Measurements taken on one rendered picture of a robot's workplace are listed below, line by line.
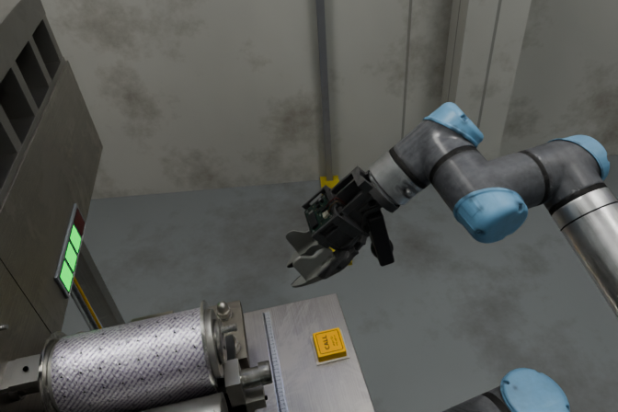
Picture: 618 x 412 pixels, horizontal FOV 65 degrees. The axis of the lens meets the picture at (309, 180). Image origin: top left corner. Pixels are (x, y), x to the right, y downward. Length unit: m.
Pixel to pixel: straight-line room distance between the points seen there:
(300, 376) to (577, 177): 0.80
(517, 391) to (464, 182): 0.48
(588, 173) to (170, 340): 0.65
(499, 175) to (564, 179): 0.09
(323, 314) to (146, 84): 1.93
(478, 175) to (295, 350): 0.79
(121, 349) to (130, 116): 2.28
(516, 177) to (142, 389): 0.64
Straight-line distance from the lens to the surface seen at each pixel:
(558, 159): 0.69
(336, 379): 1.23
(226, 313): 1.18
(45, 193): 1.20
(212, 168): 3.15
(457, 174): 0.63
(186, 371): 0.85
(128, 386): 0.87
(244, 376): 0.92
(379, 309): 2.46
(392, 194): 0.68
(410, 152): 0.67
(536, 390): 1.02
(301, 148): 3.03
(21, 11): 1.36
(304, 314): 1.33
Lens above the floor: 1.97
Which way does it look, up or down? 38 degrees down
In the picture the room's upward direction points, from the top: 5 degrees counter-clockwise
